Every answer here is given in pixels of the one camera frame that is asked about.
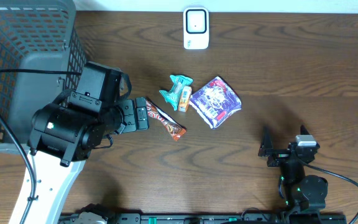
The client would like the red orange snack bar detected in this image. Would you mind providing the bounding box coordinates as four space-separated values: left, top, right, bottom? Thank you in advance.
146 100 186 141

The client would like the teal candy packet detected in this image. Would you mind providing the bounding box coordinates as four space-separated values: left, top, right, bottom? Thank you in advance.
159 75 193 111

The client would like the small orange white box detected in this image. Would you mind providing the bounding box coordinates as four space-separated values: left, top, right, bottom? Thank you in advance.
178 86 192 112

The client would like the purple snack packet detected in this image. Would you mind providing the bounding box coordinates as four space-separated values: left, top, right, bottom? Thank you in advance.
190 76 242 129

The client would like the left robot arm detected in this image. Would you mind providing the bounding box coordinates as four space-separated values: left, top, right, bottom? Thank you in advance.
9 97 149 223

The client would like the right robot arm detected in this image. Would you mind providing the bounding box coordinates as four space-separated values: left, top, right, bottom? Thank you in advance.
258 126 328 223

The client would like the white barcode scanner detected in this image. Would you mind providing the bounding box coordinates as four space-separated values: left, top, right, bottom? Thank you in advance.
183 7 209 50

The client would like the grey plastic mesh basket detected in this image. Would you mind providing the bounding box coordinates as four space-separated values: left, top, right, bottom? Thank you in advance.
0 0 86 144

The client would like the right black cable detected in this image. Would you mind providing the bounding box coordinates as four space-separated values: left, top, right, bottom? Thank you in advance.
303 161 358 224

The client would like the black cable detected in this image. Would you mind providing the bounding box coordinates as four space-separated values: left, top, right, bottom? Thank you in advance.
0 68 82 224
303 161 358 224

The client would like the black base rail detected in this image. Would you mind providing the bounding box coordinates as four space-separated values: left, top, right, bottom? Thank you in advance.
58 213 347 224

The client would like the left black cable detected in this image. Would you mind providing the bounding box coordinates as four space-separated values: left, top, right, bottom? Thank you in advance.
0 68 82 224

